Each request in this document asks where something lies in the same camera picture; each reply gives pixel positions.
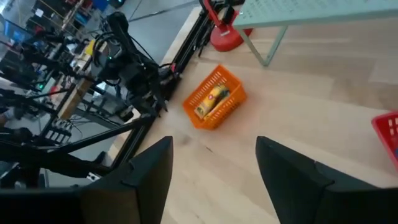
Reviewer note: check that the green perforated metal shelf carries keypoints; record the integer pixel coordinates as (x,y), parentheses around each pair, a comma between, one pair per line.
(311,12)

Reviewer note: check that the computer monitor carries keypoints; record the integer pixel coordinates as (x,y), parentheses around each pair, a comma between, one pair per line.
(15,34)

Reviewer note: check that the red plastic basket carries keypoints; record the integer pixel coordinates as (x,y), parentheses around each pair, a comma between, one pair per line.
(388,137)

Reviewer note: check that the red desk lamp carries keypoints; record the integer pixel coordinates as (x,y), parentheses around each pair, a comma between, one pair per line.
(227,39)

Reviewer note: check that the yellow snack packets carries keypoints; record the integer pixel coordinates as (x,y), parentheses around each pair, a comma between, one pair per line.
(222,99)

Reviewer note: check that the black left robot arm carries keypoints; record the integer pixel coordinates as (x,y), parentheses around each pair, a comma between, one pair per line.
(119,37)

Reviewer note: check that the yellow snack bag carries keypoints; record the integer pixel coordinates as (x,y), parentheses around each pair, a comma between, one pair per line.
(208,101)

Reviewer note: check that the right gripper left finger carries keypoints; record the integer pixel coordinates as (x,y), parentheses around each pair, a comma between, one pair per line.
(146,186)

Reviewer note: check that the black aluminium table frame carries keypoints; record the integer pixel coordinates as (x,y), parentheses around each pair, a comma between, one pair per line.
(189,49)

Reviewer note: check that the orange plastic basket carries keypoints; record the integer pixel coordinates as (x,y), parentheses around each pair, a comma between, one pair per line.
(227,109)

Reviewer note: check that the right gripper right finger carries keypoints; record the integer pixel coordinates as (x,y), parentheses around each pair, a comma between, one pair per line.
(289,186)

